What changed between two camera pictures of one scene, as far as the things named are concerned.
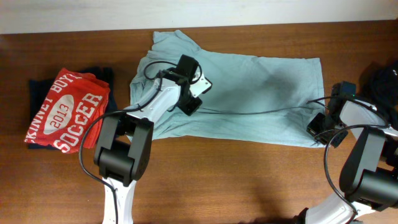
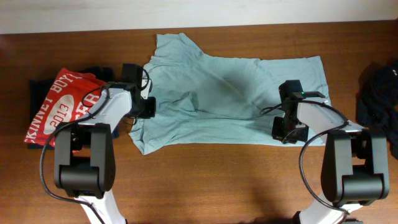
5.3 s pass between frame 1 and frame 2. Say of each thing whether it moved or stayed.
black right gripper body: moved
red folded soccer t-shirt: stayed
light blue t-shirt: stayed
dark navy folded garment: stayed
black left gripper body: moved
